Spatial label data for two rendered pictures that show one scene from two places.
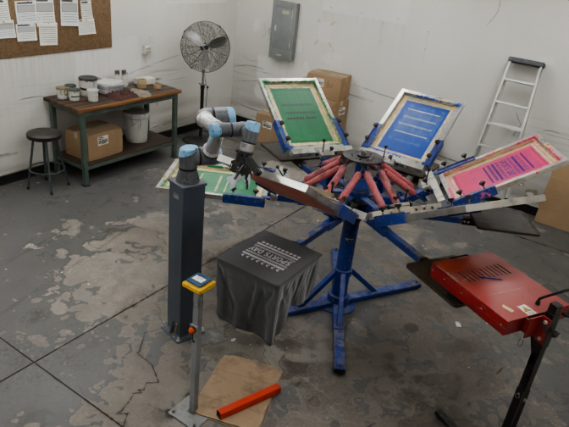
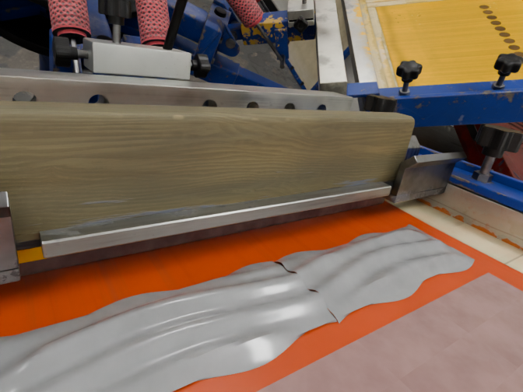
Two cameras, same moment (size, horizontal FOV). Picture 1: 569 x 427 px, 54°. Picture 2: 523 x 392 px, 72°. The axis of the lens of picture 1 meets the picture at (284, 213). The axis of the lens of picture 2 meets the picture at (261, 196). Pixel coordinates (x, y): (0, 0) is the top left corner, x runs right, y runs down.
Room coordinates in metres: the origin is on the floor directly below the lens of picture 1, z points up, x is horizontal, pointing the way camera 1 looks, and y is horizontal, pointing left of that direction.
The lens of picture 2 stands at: (3.13, 0.08, 1.45)
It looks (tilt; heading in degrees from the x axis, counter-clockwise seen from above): 46 degrees down; 274
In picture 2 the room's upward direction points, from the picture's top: 37 degrees clockwise
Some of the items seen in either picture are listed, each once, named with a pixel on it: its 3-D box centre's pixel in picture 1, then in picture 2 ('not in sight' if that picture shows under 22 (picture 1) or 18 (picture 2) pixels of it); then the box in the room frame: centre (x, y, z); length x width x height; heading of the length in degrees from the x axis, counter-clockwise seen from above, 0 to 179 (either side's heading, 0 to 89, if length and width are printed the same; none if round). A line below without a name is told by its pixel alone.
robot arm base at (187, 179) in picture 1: (187, 173); not in sight; (3.26, 0.65, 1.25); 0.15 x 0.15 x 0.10
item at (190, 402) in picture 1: (196, 350); not in sight; (2.50, 0.42, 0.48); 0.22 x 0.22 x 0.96; 59
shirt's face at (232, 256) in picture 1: (270, 255); not in sight; (2.87, 0.05, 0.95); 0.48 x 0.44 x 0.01; 149
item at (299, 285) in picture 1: (295, 297); not in sight; (2.77, -0.13, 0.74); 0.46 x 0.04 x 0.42; 149
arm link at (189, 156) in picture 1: (189, 156); not in sight; (3.27, 0.64, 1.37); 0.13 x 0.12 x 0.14; 115
